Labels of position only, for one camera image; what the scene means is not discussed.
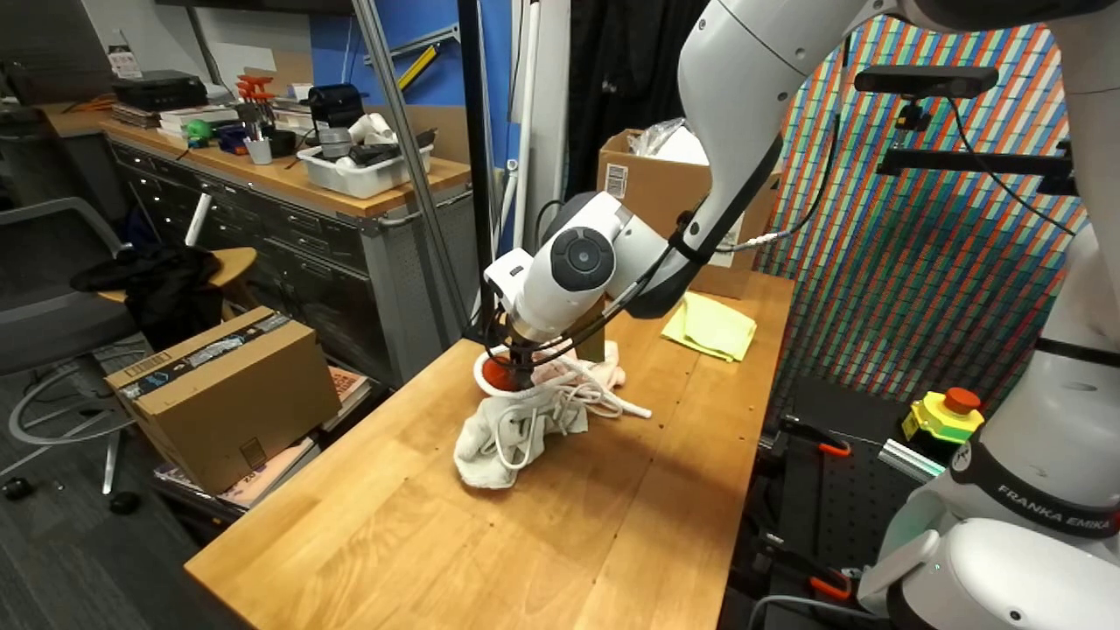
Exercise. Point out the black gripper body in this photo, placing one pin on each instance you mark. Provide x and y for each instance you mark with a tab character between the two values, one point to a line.
512	352

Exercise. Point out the red plush tomato toy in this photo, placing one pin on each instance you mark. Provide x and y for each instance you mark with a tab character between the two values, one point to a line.
499	377

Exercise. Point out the yellow-green cloth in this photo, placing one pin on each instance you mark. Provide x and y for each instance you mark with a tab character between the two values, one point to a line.
711	327

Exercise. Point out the white towel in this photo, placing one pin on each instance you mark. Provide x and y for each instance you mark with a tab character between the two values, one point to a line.
509	434

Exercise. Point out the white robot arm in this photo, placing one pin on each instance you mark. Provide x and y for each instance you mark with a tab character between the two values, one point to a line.
735	70

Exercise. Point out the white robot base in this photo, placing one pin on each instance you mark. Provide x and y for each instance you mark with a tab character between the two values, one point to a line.
1019	531

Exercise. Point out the light peach cloth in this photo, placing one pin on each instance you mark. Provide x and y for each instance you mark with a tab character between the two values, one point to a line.
590	377

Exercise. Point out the grey workbench with wood top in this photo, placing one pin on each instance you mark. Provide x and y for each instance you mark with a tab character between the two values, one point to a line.
383	280

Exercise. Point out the cardboard box on table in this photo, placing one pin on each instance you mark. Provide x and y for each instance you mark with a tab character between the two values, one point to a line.
664	173

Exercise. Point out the white plastic bin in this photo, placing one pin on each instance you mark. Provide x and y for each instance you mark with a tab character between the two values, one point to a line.
363	173

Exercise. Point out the cardboard box on floor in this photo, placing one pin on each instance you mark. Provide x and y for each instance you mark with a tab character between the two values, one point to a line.
225	399

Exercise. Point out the wooden stool with black cloth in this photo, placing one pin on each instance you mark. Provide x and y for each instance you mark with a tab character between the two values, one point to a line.
170	294

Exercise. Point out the yellow red emergency stop button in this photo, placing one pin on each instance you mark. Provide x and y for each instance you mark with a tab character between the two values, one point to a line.
949	415

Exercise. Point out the grey office chair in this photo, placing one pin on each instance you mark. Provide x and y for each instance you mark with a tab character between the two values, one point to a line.
42	315

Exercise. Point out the black camera stand pole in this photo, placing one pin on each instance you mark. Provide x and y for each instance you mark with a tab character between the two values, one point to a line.
470	30

